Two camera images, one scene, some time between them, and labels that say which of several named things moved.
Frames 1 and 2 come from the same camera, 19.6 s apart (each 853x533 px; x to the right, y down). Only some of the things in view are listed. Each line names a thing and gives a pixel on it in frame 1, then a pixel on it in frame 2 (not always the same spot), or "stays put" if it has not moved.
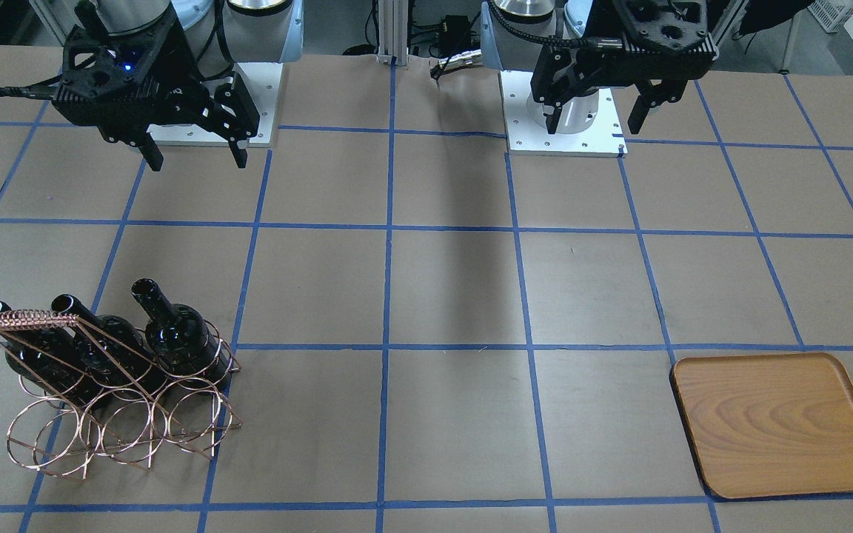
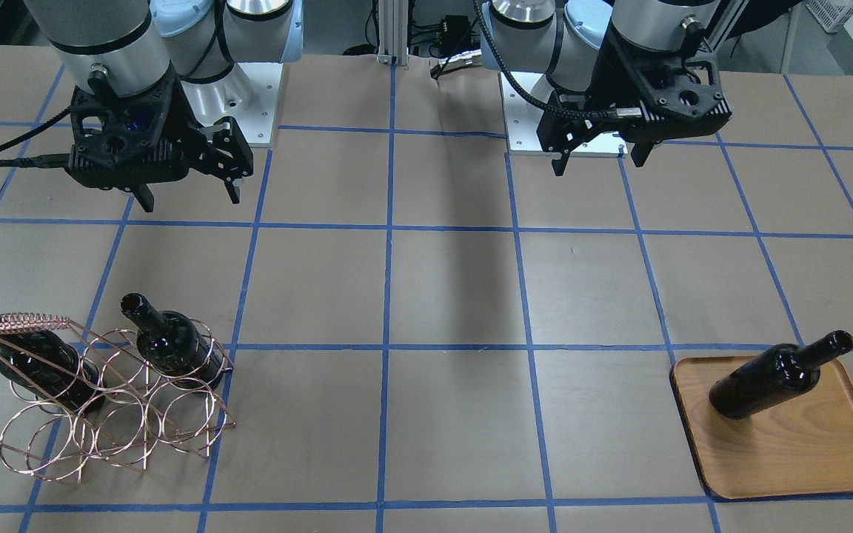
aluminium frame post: x=393 y=20 stays put
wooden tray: x=764 y=425 stays put
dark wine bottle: x=115 y=346 -> x=775 y=373
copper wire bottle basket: x=109 y=397 stays put
